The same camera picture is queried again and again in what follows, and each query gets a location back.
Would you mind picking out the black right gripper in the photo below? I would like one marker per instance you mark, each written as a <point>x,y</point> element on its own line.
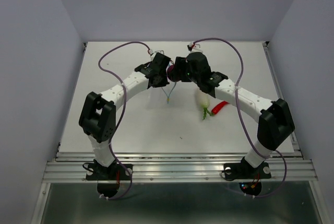
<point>181,63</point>

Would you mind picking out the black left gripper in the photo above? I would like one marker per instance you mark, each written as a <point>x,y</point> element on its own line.
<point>163,82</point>

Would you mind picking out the clear zip top bag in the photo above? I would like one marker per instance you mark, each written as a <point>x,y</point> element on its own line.
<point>161,97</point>

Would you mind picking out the purple red onion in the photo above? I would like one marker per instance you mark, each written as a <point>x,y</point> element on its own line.
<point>170,73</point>

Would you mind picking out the white daikon radish with leaves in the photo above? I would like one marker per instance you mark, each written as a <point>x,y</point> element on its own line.
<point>203,103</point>

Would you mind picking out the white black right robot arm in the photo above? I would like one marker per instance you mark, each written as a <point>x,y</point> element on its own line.
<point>274,119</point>

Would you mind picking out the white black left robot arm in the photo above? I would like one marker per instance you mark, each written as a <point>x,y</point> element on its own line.
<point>98,116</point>

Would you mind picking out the red chili pepper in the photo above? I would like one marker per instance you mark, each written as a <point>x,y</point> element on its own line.
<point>216,109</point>

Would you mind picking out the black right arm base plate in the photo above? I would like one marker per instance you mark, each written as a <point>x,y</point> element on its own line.
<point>244,171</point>

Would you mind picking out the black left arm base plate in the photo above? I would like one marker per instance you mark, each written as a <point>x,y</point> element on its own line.
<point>97,172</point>

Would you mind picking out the aluminium front frame rails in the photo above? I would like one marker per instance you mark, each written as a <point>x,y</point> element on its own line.
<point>172,168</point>

